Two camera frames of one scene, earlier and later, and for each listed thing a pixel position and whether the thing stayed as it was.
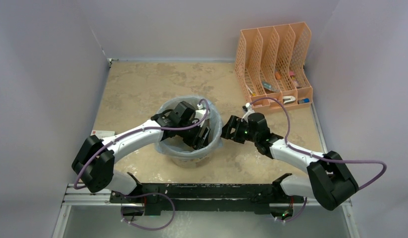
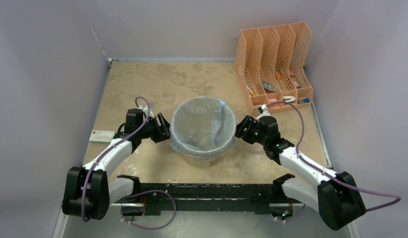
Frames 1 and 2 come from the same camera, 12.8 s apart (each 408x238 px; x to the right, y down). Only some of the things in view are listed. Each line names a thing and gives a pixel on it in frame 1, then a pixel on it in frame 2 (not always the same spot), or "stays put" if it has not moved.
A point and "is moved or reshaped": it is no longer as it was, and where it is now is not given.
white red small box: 101,134 stays put
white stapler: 287,99 stays put
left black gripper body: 190,136 → 155,131
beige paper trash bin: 191,163 → 207,161
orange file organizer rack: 272,66 stays put
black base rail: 154,198 stays put
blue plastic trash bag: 176,146 is moved or reshaped
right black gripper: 235,121 → 250,122
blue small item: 305,100 stays put
